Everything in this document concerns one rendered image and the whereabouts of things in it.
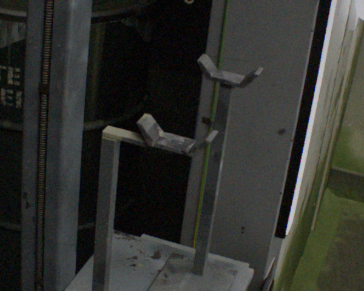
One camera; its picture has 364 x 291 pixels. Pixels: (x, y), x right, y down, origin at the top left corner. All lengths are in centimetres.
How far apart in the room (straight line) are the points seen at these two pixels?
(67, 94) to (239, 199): 63
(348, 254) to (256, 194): 119
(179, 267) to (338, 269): 145
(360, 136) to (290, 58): 155
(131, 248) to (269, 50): 42
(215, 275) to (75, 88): 36
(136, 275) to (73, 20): 40
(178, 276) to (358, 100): 187
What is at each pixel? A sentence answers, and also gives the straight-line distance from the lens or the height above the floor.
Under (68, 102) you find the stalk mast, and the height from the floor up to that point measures 107.
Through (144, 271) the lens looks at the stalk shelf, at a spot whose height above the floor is 79.
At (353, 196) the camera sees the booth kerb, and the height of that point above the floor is 8.
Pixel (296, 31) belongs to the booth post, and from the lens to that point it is 134.
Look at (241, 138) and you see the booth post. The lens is 144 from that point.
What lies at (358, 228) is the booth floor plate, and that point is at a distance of 279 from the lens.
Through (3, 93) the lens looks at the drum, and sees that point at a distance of 193.
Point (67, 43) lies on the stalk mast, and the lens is 91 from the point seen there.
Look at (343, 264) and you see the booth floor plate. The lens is 259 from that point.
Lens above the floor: 147
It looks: 27 degrees down
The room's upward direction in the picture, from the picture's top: 7 degrees clockwise
